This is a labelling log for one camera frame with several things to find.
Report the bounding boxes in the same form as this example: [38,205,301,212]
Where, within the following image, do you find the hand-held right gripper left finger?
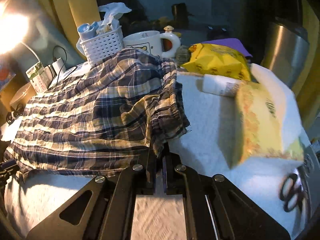
[26,152,161,240]

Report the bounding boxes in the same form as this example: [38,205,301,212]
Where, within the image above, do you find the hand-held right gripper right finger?
[162,154,291,240]

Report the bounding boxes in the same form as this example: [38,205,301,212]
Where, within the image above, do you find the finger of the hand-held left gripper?
[0,159,19,188]

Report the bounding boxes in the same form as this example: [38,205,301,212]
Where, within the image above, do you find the plaid checked shirt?
[4,48,191,178]

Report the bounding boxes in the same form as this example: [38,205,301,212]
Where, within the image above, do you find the brown lidded food container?
[9,83,37,108]

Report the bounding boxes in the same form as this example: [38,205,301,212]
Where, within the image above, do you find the white green small carton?
[26,61,50,93]

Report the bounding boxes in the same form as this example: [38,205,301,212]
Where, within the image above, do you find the white tube bottle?
[202,74,247,97]

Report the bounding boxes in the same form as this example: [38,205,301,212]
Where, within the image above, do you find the yellow tissue box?
[230,82,305,168]

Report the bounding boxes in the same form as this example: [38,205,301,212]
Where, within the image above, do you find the white charger plug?
[52,57,66,77]

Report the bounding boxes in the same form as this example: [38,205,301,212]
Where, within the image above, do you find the white power strip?
[62,64,90,79]

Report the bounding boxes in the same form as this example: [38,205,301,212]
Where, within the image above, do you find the black scissors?
[279,172,311,212]

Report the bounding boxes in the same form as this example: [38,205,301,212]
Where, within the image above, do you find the grey green ball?
[175,45,193,64]

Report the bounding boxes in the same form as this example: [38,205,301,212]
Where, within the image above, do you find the yellow printed packet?
[181,43,252,82]

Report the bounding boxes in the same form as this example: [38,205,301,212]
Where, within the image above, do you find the grey curtain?
[0,0,84,78]

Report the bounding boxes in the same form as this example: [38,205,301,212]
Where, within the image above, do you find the white mug with bear print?
[123,30,181,58]

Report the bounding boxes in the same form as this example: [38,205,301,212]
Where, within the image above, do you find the white plastic basket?
[79,26,125,67]

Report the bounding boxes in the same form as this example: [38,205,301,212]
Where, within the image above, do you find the white desk lamp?
[0,2,40,63]

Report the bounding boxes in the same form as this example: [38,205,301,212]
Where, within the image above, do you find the smartphone in clear case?
[301,144,320,205]

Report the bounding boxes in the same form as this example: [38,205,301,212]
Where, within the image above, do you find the purple cloth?
[200,38,253,58]

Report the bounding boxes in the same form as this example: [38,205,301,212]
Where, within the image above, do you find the blue white rolled packet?
[77,22,100,40]

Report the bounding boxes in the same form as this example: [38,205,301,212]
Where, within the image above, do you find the yellow curtain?
[30,0,102,63]
[290,0,320,120]

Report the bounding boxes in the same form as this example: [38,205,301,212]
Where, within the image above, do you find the stainless steel thermos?
[260,17,311,88]

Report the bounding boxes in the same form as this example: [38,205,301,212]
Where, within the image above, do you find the white plastic bag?
[97,2,132,27]

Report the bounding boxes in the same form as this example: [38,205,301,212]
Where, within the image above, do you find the black bundled cable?
[5,104,24,124]

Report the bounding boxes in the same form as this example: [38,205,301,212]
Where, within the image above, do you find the black charger cable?
[52,45,78,80]

